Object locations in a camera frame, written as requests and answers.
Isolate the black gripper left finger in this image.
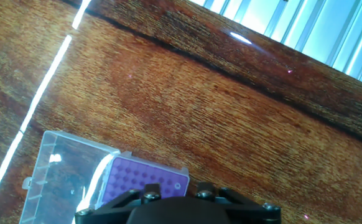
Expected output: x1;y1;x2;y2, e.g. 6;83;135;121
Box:
74;182;162;224

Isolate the tall purple pipette tip box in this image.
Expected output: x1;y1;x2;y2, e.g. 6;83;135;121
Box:
18;129;190;224

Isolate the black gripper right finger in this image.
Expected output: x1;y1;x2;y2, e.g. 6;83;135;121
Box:
195;182;282;224

